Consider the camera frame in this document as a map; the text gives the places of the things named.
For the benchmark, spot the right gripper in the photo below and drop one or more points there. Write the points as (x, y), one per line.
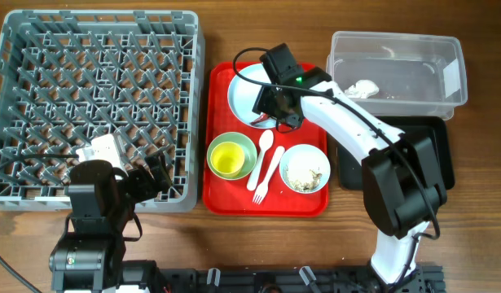
(262, 102)

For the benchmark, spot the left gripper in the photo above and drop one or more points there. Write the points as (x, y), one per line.
(149, 189)

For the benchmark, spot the red snack wrapper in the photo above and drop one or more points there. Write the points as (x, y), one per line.
(260, 119)

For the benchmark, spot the white plastic spoon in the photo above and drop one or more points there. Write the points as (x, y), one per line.
(265, 143)

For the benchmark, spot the light blue plate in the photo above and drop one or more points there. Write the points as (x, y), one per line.
(242, 95)

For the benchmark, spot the green bowl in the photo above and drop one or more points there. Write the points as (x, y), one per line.
(250, 153)

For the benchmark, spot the light blue bowl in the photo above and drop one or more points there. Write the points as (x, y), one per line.
(307, 156)

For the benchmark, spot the yellow cup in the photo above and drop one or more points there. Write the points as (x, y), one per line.
(227, 158)

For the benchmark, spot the white napkin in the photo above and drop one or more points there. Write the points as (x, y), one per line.
(362, 89)

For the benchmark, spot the rice and peanut shell waste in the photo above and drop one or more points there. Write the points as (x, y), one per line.
(303, 179)

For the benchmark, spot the white plastic fork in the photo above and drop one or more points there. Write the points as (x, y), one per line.
(263, 187)

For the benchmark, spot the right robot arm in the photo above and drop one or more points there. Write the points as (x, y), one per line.
(402, 179)

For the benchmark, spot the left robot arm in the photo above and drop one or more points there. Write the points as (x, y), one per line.
(89, 256)

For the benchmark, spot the grey dishwasher rack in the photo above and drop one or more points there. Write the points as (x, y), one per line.
(67, 77)

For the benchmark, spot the red plastic tray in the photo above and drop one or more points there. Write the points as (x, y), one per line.
(232, 198)

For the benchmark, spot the black tray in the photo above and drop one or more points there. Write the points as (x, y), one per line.
(349, 169)

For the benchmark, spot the clear plastic bin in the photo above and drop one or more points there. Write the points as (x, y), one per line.
(417, 74)

